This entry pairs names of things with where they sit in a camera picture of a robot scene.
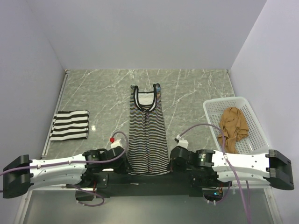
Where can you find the black white striped tank top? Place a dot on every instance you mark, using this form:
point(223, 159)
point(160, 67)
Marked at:
point(70, 125)

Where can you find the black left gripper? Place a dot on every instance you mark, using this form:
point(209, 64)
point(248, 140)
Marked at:
point(125, 166)

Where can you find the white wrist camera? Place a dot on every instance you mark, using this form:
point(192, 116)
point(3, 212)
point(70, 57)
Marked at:
point(181, 142)
point(114, 143)

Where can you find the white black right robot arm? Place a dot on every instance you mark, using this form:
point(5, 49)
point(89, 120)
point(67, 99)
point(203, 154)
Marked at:
point(211, 168)

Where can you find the purple striped tank top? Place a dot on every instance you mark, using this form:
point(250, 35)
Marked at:
point(147, 145)

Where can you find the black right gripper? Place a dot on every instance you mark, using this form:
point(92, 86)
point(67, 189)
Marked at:
point(174, 167)

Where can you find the orange garment in basket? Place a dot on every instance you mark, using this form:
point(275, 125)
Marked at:
point(234, 126)

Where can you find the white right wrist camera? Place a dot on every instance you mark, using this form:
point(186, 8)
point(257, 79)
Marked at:
point(181, 142)

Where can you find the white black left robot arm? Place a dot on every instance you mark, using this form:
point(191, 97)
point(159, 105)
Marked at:
point(24, 174)

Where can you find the white plastic laundry basket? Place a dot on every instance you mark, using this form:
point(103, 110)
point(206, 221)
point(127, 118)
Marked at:
point(256, 142)

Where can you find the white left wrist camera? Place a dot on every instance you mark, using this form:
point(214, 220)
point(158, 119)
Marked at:
point(114, 143)

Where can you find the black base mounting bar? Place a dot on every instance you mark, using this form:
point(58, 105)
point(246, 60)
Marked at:
point(149, 184)

